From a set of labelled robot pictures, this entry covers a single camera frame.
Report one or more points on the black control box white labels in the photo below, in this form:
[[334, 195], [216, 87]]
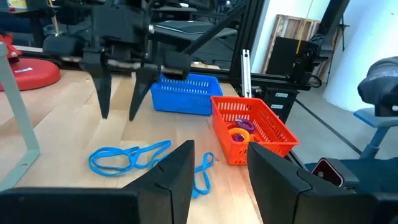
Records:
[[280, 104]]

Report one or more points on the wooden pallet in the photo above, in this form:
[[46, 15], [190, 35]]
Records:
[[286, 26]]

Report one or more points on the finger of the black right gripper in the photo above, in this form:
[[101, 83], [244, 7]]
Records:
[[101, 81], [144, 81]]

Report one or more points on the black camera box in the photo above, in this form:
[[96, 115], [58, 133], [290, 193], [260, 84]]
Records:
[[326, 172]]

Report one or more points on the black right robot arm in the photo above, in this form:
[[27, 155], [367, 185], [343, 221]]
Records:
[[168, 37]]

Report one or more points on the blue plastic basket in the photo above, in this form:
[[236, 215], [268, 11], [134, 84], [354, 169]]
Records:
[[186, 99]]

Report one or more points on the yellow spiral wrist coil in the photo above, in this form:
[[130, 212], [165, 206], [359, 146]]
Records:
[[238, 130]]

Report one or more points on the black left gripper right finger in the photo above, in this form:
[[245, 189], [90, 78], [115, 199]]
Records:
[[280, 193]]

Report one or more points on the red plastic basket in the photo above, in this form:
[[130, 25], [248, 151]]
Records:
[[248, 155]]

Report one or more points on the black aluminium table frame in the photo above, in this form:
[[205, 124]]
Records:
[[247, 31]]

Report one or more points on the silver aluminium bracket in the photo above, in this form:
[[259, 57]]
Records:
[[246, 74]]

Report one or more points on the office chair blue seat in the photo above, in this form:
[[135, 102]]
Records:
[[379, 87]]

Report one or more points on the red desk lamp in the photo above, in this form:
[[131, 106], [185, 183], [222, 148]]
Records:
[[28, 74]]

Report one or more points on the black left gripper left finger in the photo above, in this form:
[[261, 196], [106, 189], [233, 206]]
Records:
[[168, 186]]

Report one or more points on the purple spiral wrist coil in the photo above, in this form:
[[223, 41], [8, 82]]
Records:
[[245, 125]]

